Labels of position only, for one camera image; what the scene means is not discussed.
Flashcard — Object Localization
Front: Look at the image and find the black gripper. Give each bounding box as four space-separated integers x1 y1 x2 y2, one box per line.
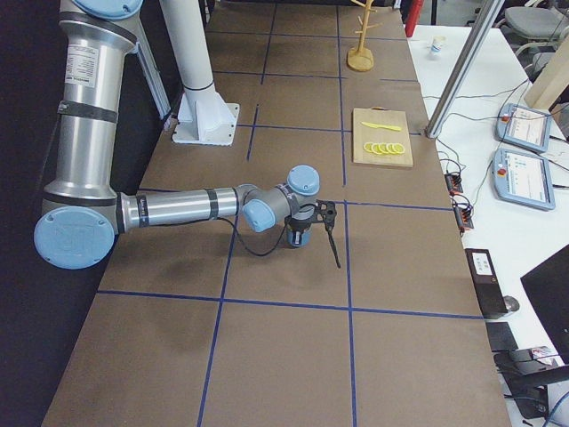
288 208 315 233

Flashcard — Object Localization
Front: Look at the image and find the dark teal mug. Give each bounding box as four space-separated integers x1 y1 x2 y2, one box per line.
286 227 311 247

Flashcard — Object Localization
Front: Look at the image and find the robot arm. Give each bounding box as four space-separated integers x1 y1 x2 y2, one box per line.
34 1 324 270

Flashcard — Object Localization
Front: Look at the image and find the wooden cup storage rack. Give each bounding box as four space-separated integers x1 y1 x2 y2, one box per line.
347 0 378 72

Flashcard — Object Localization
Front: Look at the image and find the paper cup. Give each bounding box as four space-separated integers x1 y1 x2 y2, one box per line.
429 35 446 59

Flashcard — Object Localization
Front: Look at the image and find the bamboo cutting board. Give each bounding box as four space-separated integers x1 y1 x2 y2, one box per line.
352 108 413 168

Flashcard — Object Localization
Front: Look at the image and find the yellow plastic knife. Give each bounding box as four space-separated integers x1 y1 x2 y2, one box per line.
360 121 403 132

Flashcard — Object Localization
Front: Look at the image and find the orange connector block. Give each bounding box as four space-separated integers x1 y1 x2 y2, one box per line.
453 202 474 233
445 172 463 196

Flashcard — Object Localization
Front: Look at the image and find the black power box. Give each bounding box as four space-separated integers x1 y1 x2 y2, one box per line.
465 248 508 319

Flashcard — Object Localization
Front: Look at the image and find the black computer mouse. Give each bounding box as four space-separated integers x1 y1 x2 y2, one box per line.
503 295 520 313

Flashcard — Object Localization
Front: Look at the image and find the teach pendant near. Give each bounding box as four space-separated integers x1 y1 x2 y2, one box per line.
493 149 556 211

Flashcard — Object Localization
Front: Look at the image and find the teach pendant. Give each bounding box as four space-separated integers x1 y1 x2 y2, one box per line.
493 149 556 211
496 103 552 154

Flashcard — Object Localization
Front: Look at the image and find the teach pendant far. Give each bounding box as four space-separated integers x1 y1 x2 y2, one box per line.
496 103 552 154

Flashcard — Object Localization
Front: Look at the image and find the black monitor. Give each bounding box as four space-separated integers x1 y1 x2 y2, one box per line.
521 248 568 363

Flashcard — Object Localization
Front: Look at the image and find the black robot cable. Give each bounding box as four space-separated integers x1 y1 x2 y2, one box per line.
217 216 294 257

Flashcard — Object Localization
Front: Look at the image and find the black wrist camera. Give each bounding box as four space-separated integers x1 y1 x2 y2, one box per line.
315 200 337 228

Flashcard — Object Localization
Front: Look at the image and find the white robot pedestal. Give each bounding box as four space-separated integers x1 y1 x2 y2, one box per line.
160 0 240 146

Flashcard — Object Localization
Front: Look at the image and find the aluminium frame post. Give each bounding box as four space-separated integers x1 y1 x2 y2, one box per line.
425 0 504 139

